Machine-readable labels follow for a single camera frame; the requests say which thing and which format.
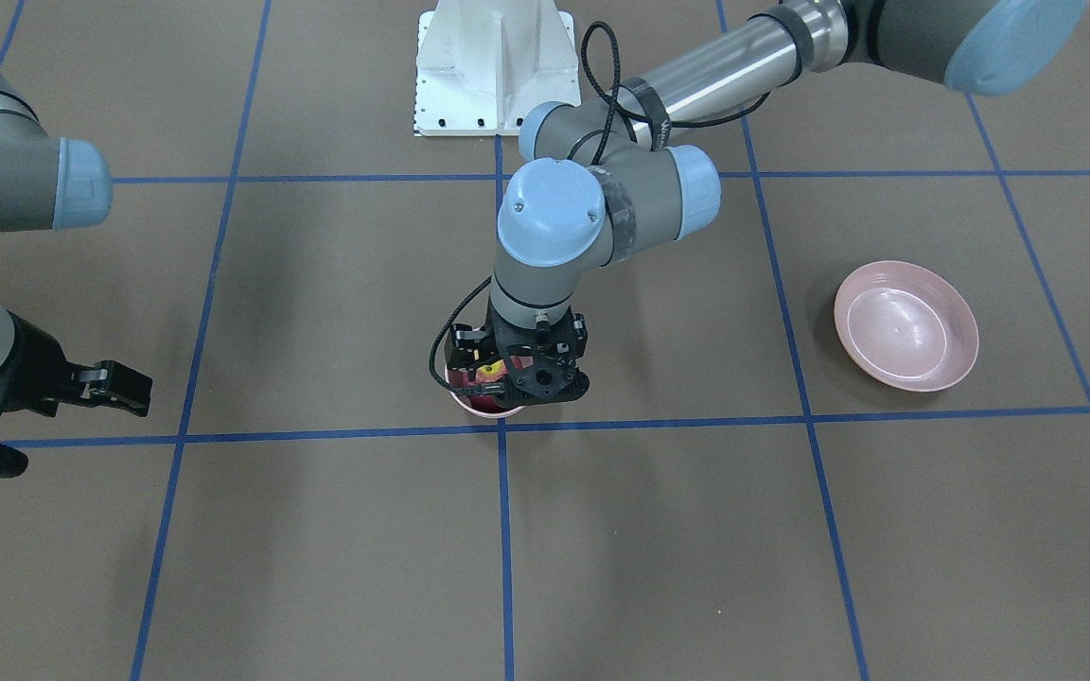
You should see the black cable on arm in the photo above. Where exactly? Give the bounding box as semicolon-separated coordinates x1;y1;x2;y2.
428;21;773;389

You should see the pink bowl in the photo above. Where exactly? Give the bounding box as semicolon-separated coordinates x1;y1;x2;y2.
446;368;524;419

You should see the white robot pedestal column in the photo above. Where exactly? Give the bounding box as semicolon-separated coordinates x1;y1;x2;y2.
413;1;581;137

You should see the pink plate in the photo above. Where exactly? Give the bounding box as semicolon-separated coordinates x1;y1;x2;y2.
832;260;980;393

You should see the brown paper table cover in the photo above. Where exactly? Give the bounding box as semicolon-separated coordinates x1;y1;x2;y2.
0;1;1090;680

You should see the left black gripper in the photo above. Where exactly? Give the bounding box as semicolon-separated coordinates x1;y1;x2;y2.
445;313;591;406

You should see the red yellow apple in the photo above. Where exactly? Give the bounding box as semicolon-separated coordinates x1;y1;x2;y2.
451;360;507;406

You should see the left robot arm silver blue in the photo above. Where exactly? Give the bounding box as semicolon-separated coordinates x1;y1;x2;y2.
428;1;1085;410

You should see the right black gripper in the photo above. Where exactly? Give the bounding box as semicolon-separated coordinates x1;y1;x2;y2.
0;314;154;479

